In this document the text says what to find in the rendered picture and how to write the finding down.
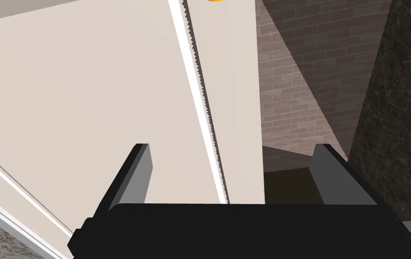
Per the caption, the beige cupboard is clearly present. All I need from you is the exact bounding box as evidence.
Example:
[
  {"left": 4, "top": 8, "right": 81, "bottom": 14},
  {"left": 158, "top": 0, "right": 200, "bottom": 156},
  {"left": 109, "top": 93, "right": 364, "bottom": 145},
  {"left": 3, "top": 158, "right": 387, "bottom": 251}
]
[{"left": 0, "top": 0, "right": 266, "bottom": 259}]

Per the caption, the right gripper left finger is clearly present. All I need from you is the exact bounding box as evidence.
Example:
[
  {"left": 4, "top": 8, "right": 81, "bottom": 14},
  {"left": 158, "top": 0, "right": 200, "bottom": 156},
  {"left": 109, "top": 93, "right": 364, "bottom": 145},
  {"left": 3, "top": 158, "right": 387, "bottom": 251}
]
[{"left": 95, "top": 143, "right": 154, "bottom": 217}]

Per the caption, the beige cupboard door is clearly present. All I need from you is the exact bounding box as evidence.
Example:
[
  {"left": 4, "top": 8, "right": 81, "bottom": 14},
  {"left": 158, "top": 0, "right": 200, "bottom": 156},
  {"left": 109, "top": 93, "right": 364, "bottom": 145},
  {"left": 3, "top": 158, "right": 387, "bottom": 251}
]
[{"left": 0, "top": 0, "right": 227, "bottom": 236}]

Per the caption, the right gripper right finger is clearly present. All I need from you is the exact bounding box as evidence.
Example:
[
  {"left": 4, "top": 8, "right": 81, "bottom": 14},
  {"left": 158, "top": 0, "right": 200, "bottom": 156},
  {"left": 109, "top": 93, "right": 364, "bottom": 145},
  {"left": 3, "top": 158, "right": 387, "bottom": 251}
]
[{"left": 309, "top": 143, "right": 390, "bottom": 206}]

